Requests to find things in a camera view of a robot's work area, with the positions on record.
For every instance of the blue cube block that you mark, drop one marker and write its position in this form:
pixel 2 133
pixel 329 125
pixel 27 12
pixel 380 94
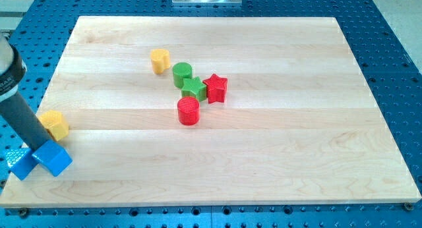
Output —
pixel 52 157

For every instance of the blue triangle block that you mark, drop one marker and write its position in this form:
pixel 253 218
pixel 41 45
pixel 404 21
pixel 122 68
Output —
pixel 21 162

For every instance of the robot arm end black collar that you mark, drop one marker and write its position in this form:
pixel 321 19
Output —
pixel 13 69

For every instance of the red cylinder block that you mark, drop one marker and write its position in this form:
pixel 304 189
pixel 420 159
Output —
pixel 188 110

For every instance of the red star block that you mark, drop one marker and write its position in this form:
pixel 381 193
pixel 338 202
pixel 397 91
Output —
pixel 216 88

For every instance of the green star block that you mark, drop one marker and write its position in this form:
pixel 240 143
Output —
pixel 194 87

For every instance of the green cylinder block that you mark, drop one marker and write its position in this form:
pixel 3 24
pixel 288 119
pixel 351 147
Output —
pixel 180 72

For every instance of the yellow heart block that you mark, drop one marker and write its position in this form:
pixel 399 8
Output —
pixel 160 60

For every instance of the light wooden board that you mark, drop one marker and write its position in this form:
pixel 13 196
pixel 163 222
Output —
pixel 299 125

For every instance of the yellow hexagon block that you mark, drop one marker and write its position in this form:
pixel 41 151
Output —
pixel 55 123

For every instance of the blue perforated metal table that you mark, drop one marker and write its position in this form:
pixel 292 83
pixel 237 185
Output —
pixel 390 72

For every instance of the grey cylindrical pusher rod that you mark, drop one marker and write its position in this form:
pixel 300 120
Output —
pixel 19 115

